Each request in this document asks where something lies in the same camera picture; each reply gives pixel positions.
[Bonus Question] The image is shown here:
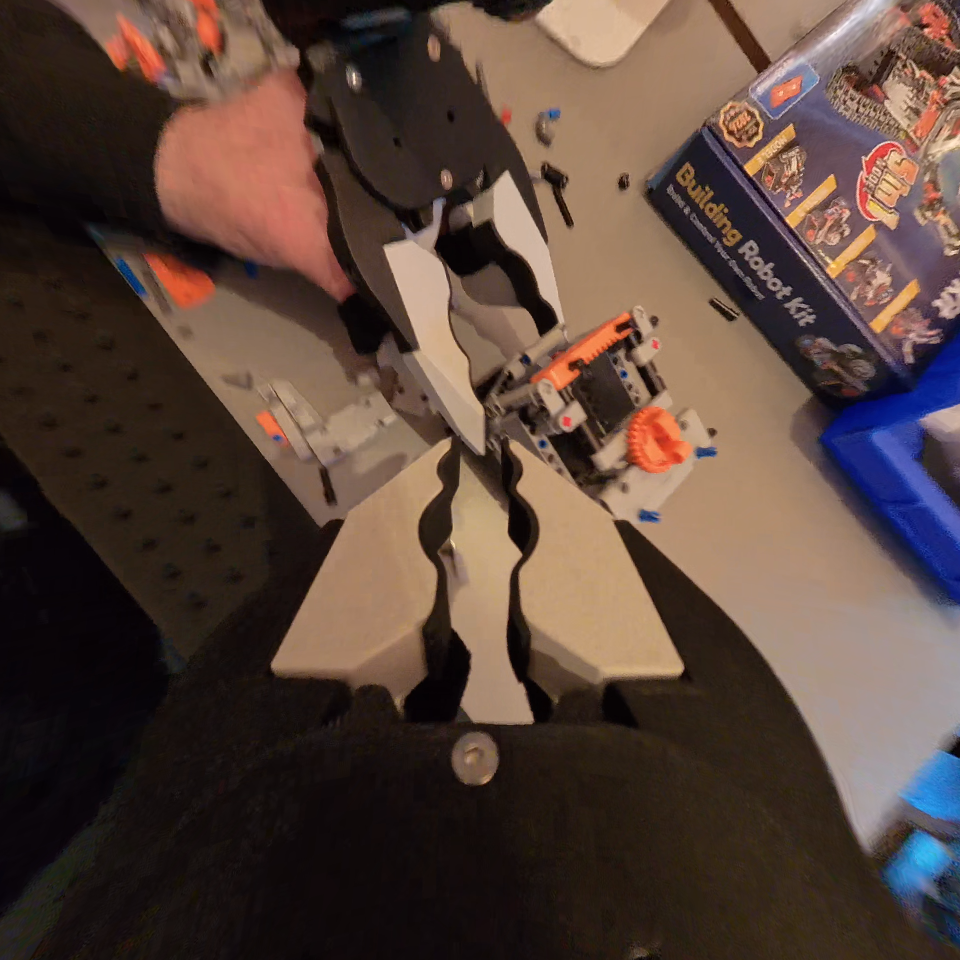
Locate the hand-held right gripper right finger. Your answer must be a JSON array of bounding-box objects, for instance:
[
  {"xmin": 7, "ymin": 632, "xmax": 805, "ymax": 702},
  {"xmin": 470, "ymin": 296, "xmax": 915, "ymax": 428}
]
[{"xmin": 503, "ymin": 443, "xmax": 685, "ymax": 688}]

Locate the white book stand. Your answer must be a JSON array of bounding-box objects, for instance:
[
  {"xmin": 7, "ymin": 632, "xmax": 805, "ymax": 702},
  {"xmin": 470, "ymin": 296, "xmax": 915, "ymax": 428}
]
[{"xmin": 537, "ymin": 0, "xmax": 672, "ymax": 69}]

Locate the blue robot kit box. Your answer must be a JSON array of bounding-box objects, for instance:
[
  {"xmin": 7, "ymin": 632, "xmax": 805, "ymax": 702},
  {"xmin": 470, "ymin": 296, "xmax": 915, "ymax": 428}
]
[{"xmin": 648, "ymin": 0, "xmax": 960, "ymax": 403}]

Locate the large orange wedge piece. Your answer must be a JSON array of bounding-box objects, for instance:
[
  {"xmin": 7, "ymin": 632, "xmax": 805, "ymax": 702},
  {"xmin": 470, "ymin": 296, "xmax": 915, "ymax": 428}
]
[{"xmin": 147, "ymin": 252, "xmax": 216, "ymax": 309}]

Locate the orange gear frame assembly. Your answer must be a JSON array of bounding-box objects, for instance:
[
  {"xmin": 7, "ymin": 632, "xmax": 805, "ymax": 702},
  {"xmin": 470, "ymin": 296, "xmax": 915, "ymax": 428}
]
[{"xmin": 480, "ymin": 308, "xmax": 718, "ymax": 523}]

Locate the person's left hand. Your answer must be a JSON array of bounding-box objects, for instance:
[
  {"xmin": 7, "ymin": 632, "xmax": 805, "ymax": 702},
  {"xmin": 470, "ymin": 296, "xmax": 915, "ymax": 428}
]
[{"xmin": 155, "ymin": 68, "xmax": 361, "ymax": 304}]

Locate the person's left forearm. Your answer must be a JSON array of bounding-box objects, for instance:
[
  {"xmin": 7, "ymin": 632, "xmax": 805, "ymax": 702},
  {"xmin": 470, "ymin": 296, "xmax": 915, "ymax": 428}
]
[{"xmin": 0, "ymin": 0, "xmax": 196, "ymax": 249}]

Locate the blue plastic bin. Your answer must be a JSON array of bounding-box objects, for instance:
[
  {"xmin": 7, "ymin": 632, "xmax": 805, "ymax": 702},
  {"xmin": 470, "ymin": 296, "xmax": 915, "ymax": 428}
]
[{"xmin": 822, "ymin": 345, "xmax": 960, "ymax": 601}]

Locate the black studded panel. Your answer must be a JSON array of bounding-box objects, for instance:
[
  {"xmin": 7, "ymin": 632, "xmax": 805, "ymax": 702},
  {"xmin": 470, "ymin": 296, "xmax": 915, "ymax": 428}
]
[{"xmin": 0, "ymin": 210, "xmax": 324, "ymax": 661}]

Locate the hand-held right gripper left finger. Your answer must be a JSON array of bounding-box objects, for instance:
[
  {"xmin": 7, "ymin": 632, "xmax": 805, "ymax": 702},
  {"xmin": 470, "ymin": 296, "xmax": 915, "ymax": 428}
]
[{"xmin": 270, "ymin": 443, "xmax": 460, "ymax": 685}]

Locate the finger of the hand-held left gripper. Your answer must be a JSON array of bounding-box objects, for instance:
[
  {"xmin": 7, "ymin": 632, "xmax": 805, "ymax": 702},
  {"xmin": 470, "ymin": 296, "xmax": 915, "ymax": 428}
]
[
  {"xmin": 470, "ymin": 170, "xmax": 567, "ymax": 354},
  {"xmin": 383, "ymin": 230, "xmax": 492, "ymax": 454}
]

